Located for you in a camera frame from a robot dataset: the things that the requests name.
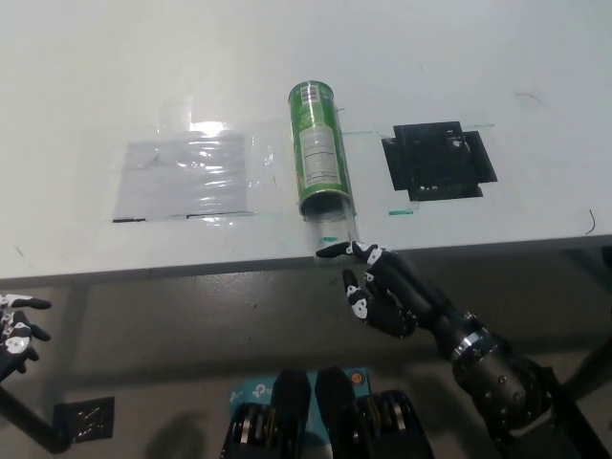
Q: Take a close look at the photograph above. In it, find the black floor tape patch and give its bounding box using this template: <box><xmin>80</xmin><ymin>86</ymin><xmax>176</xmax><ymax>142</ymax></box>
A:
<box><xmin>52</xmin><ymin>396</ymin><xmax>116</xmax><ymax>444</ymax></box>

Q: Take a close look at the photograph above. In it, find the black tape square patch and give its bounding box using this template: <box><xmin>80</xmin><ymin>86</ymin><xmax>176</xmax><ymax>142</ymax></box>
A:
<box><xmin>381</xmin><ymin>121</ymin><xmax>498</xmax><ymax>202</ymax></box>

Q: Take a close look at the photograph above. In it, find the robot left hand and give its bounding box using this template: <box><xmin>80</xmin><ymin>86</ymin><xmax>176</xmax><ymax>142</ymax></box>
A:
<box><xmin>0</xmin><ymin>294</ymin><xmax>53</xmax><ymax>383</ymax></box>

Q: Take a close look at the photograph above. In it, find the black table leg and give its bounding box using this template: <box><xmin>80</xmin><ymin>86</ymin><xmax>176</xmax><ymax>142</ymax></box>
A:
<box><xmin>563</xmin><ymin>332</ymin><xmax>612</xmax><ymax>401</ymax></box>
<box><xmin>0</xmin><ymin>382</ymin><xmax>69</xmax><ymax>454</ymax></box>

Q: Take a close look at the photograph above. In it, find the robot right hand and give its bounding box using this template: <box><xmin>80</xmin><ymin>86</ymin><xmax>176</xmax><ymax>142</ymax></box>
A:
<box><xmin>315</xmin><ymin>241</ymin><xmax>479</xmax><ymax>358</ymax></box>

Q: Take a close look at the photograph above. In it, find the green chips can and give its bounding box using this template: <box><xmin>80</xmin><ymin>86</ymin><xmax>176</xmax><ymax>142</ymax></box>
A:
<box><xmin>287</xmin><ymin>80</ymin><xmax>358</xmax><ymax>224</ymax></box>

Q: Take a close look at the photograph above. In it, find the clear plastic chips tray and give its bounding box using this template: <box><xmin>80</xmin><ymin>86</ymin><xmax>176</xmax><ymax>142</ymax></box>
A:
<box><xmin>301</xmin><ymin>200</ymin><xmax>361</xmax><ymax>259</ymax></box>

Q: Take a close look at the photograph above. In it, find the clear tape film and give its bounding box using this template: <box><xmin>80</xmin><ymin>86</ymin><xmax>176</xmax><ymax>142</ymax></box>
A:
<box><xmin>107</xmin><ymin>98</ymin><xmax>283</xmax><ymax>226</ymax></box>

